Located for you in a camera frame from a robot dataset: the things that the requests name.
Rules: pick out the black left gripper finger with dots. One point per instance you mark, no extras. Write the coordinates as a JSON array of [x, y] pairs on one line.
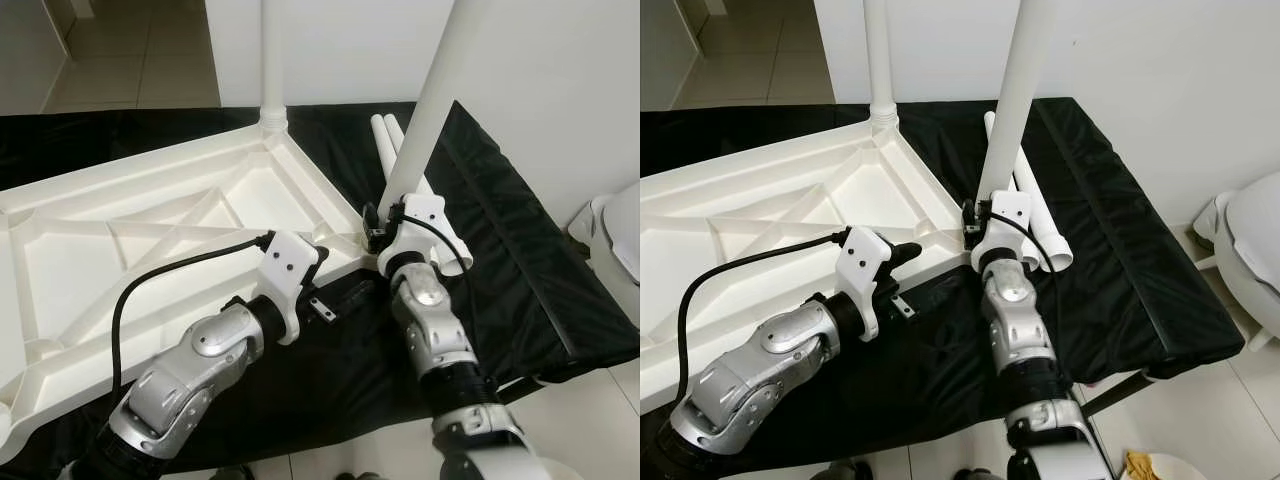
[[357, 296], [905, 255], [318, 258]]

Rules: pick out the grey robot right foot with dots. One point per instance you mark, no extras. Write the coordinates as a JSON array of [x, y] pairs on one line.
[[358, 476], [975, 474]]

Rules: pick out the white plastic children table top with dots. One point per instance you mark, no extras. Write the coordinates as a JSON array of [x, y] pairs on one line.
[[150, 230], [760, 230]]

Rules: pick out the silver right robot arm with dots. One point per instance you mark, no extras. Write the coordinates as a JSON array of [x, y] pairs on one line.
[[1020, 330], [435, 330]]

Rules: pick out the pink cloth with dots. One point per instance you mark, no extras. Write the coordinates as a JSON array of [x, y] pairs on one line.
[[1088, 382]]

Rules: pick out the mustard yellow cloth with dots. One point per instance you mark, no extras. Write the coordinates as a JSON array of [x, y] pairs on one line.
[[1140, 465]]

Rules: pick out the black-legged table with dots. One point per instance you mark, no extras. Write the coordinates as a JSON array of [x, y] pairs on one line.
[[520, 385], [1115, 392]]

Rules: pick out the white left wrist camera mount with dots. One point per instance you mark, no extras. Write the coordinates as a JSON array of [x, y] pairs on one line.
[[290, 265], [862, 260]]

